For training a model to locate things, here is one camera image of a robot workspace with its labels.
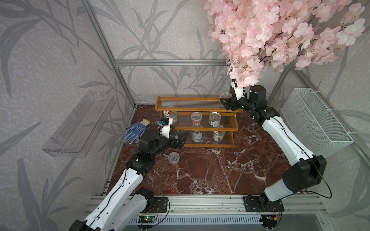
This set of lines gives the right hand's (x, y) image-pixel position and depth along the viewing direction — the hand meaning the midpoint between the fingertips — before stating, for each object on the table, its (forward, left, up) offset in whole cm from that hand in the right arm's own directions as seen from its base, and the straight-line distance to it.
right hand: (227, 95), depth 78 cm
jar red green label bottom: (-10, +3, -26) cm, 28 cm away
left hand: (-19, +24, -6) cm, 32 cm away
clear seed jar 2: (-24, +31, -28) cm, 48 cm away
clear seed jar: (+1, +1, 0) cm, 1 cm away
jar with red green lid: (-4, +32, -11) cm, 34 cm away
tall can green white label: (-11, +17, -25) cm, 32 cm away
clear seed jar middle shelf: (-5, +17, -13) cm, 22 cm away
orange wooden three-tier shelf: (+24, +26, -33) cm, 48 cm away
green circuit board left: (-53, +43, -34) cm, 76 cm away
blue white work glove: (+1, +61, -34) cm, 70 cm away
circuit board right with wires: (-54, -20, -38) cm, 69 cm away
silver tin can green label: (-6, +6, -14) cm, 16 cm away
